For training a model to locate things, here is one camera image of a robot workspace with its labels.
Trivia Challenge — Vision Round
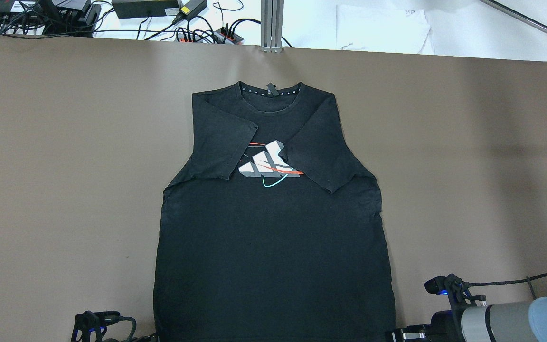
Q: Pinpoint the white paper sheet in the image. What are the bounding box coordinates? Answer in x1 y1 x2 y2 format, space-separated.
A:
336 5 431 54

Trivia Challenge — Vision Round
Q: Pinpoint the black printed t-shirt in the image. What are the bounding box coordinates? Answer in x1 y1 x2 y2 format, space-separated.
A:
153 82 396 342

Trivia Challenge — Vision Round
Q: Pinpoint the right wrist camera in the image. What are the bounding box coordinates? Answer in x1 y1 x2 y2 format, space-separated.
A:
424 274 488 309

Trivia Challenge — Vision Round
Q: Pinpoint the red black power strip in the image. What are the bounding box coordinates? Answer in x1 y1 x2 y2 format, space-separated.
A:
172 27 244 45

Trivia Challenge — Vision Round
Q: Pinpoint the aluminium frame post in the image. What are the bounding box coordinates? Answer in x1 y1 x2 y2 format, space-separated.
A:
261 0 284 54

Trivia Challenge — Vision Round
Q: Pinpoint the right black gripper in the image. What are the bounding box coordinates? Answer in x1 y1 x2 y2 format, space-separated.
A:
386 310 464 342

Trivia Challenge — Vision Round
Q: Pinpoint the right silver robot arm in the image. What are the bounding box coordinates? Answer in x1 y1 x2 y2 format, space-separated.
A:
385 297 547 342

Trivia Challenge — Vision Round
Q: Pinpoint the metal rod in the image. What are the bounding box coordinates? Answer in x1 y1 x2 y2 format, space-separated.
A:
480 0 547 34

